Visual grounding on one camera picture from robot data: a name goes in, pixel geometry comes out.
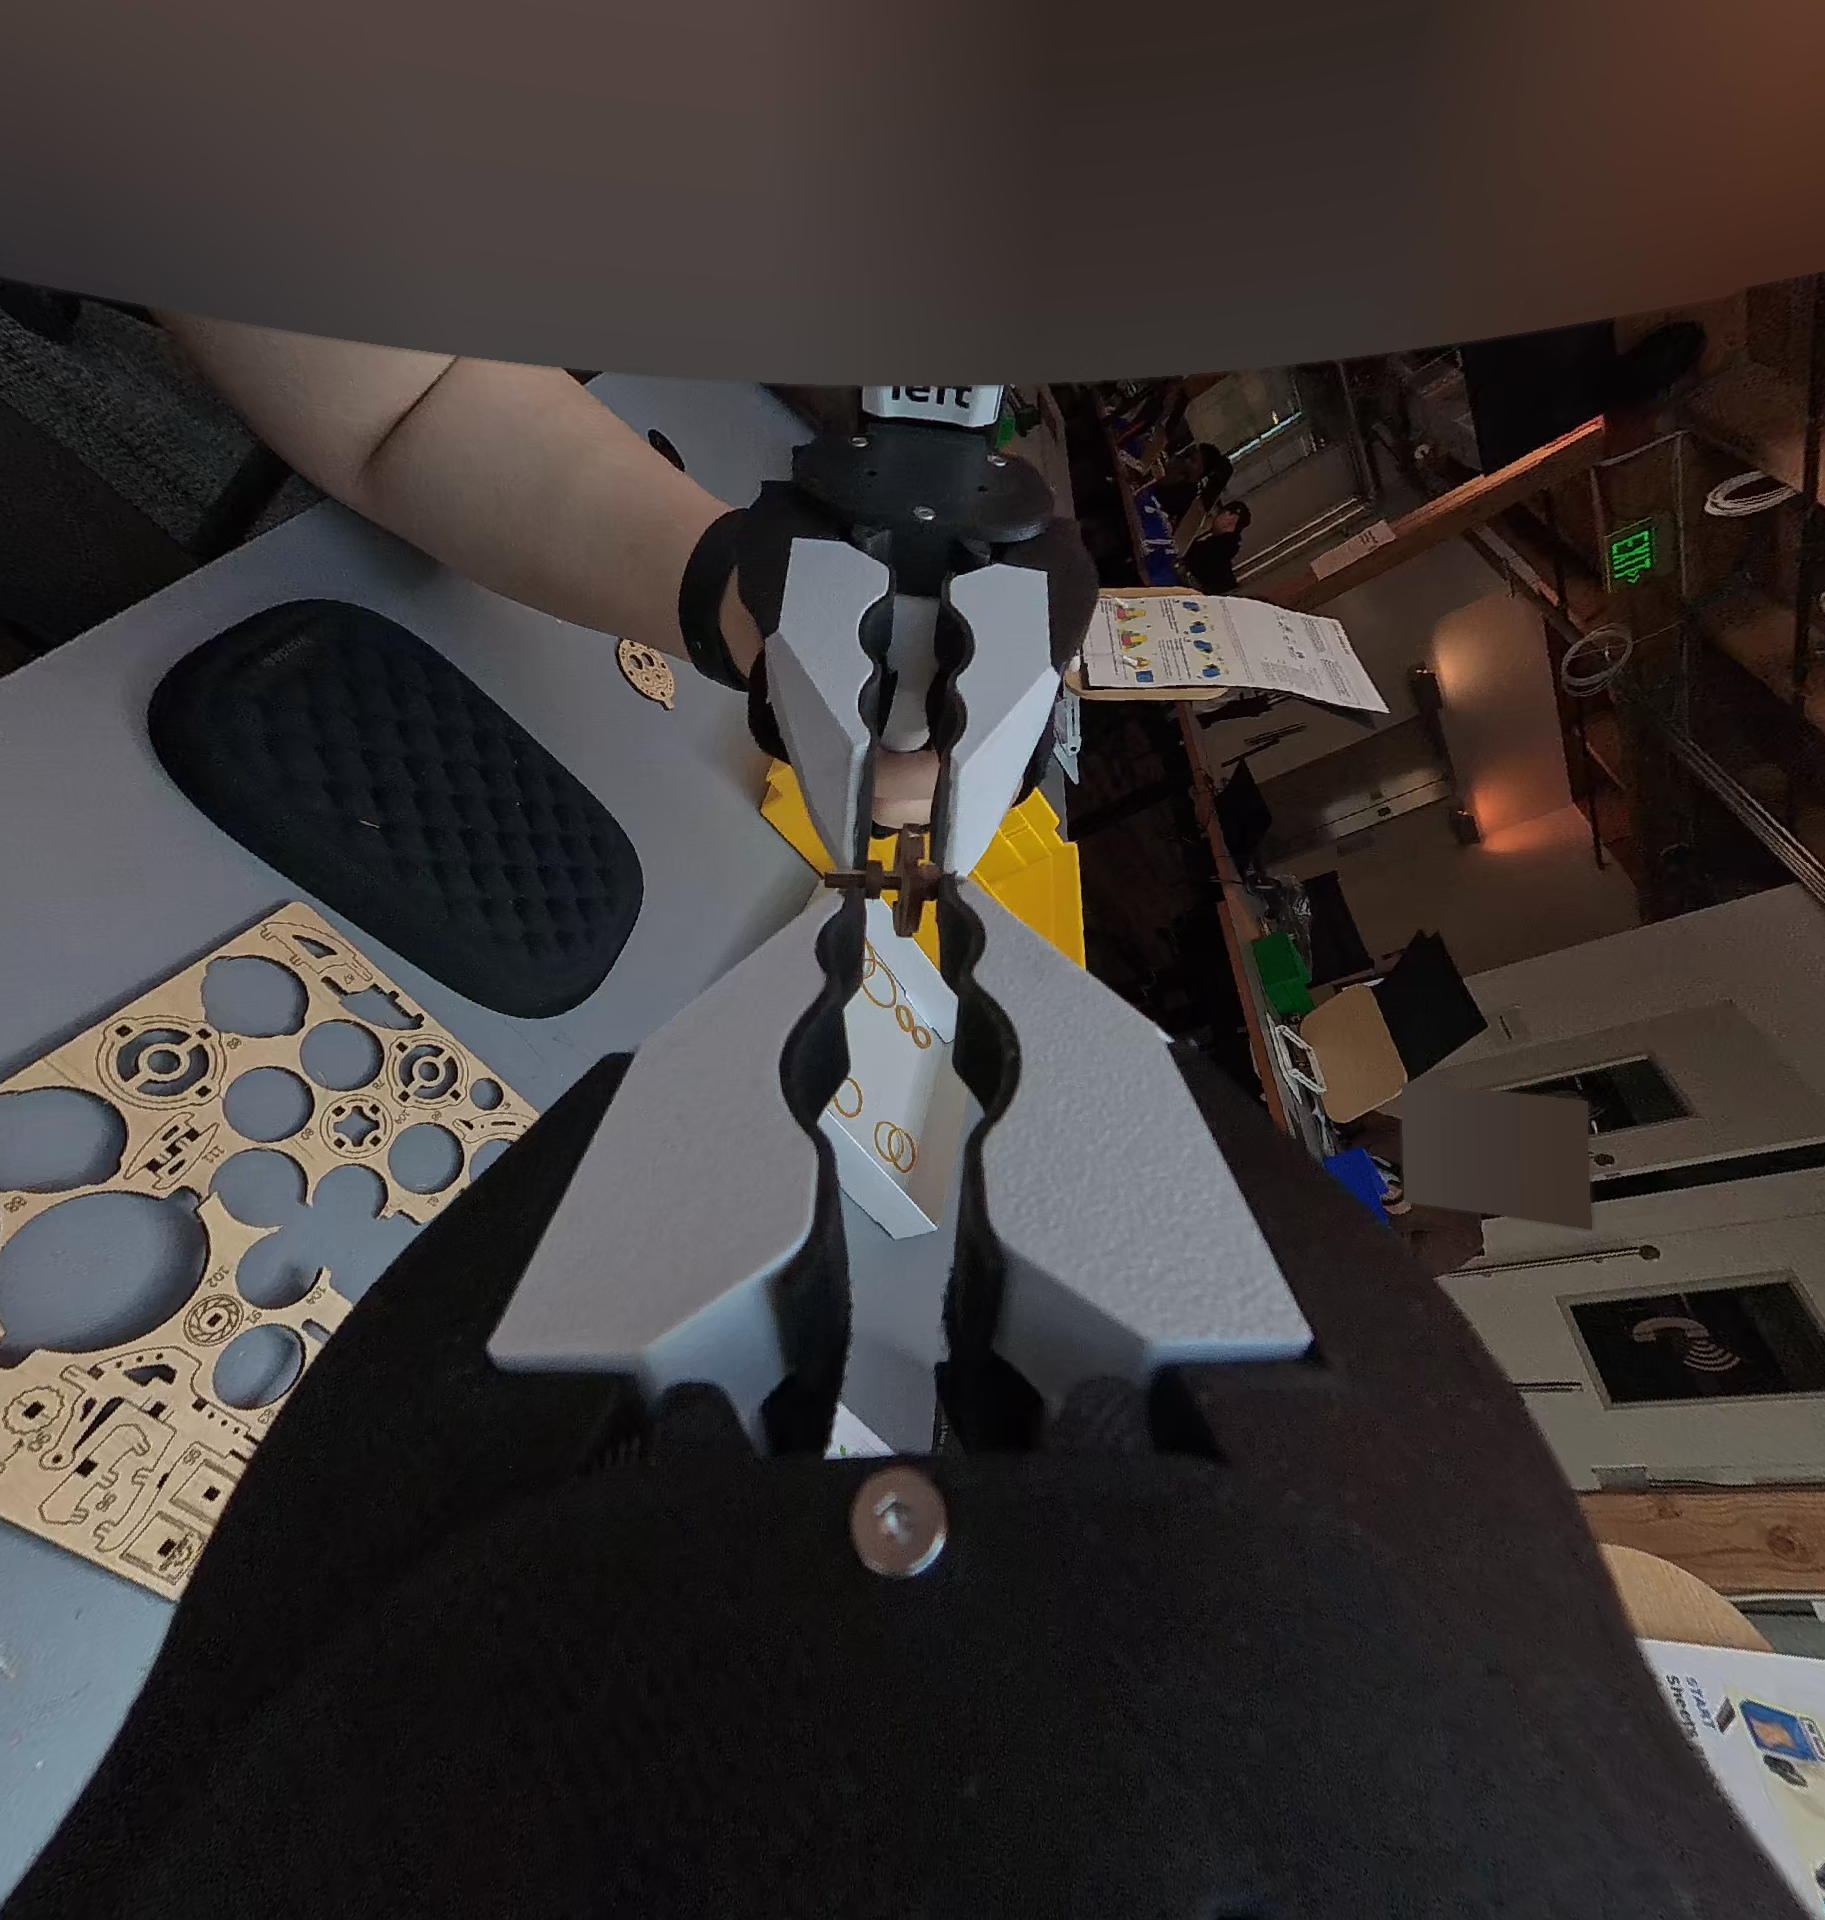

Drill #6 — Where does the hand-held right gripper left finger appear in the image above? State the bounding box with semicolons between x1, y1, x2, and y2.
488;883;869;1457

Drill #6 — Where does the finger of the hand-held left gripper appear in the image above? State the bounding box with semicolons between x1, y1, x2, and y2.
764;533;890;887
929;565;1067;883

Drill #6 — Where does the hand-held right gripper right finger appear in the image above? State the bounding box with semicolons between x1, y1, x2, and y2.
913;882;1323;1454

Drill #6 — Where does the plywood parts sheet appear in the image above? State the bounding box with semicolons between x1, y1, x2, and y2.
0;901;542;1601

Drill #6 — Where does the person's left forearm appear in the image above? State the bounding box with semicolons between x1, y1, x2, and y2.
177;317;742;656

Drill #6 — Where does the person's left hand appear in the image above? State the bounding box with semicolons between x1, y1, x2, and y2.
869;742;957;839

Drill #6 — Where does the white cardboard tray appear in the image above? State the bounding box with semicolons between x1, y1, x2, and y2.
820;932;991;1238

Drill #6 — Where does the yellow plastic bin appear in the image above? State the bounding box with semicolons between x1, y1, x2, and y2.
764;756;1085;967

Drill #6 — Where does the cluster of yellow rubber bands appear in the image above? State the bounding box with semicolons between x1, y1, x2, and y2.
838;945;936;1164

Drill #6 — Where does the wooden clipboard with instruction sheet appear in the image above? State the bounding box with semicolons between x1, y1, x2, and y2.
1076;588;1389;712
1594;1544;1825;1920

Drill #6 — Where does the wooden chair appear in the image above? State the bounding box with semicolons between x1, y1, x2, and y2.
1295;932;1491;1125

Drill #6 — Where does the black quilted wrist rest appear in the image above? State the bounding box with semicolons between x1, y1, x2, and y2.
147;598;645;1021

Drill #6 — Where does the white phone booth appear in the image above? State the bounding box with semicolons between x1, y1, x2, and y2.
1427;883;1825;1489

